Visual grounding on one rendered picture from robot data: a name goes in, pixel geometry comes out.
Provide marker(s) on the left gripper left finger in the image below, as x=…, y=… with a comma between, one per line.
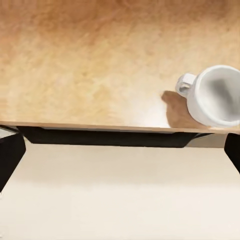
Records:
x=12, y=149

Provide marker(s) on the coffee cup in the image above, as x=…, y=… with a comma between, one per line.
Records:
x=213, y=97

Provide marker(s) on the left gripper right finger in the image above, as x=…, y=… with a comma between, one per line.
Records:
x=232, y=149

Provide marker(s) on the countertop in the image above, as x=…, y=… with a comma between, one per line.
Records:
x=111, y=64

